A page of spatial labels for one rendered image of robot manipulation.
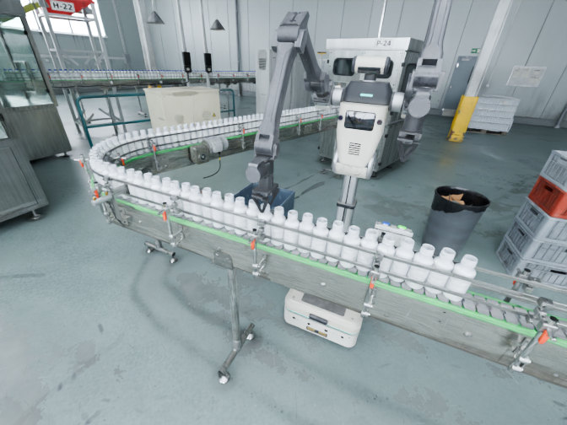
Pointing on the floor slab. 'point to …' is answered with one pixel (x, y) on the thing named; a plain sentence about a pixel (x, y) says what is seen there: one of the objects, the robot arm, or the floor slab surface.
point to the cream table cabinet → (182, 106)
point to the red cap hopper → (64, 8)
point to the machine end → (408, 59)
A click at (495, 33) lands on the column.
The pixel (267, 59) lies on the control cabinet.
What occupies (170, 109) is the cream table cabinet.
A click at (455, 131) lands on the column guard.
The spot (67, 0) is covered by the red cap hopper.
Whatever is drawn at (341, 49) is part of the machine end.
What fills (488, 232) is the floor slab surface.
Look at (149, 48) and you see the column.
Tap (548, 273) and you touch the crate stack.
